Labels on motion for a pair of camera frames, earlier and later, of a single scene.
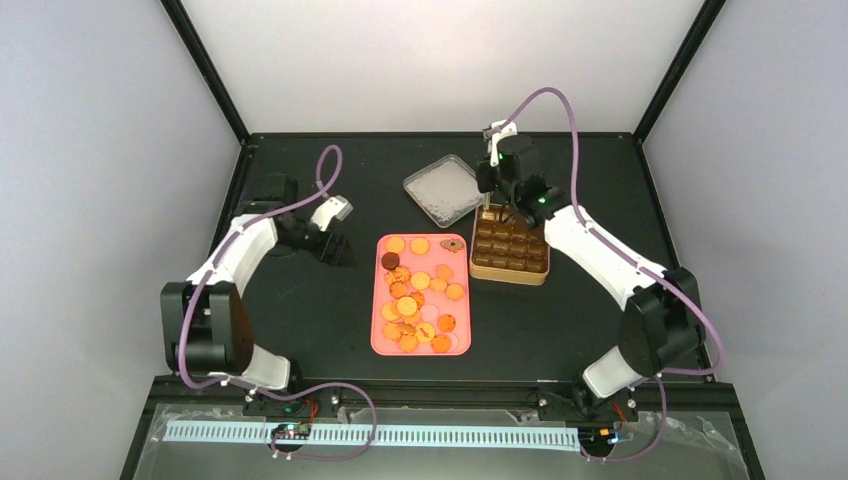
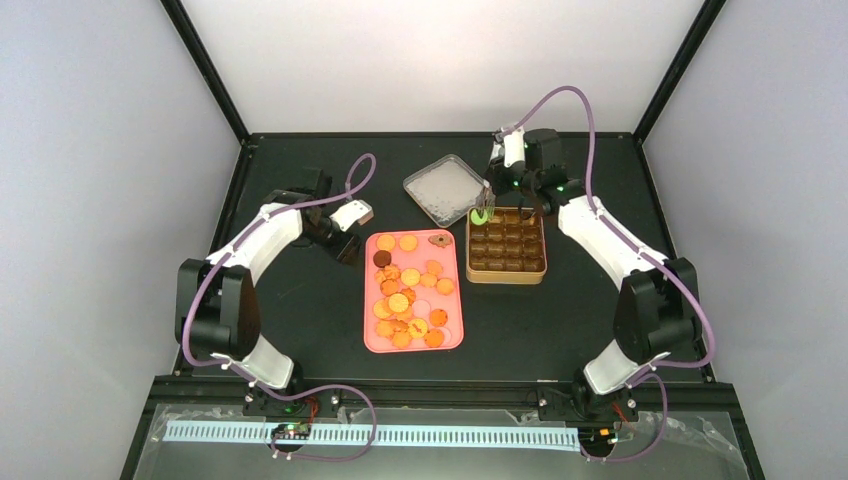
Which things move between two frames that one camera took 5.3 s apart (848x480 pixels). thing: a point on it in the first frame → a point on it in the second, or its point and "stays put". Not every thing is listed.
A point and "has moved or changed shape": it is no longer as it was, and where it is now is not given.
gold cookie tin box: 505,248 stays put
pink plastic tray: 421,295 has moved or changed shape
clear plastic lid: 446,189 stays put
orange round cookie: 443,271 has moved or changed shape
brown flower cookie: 453,245 → 440,239
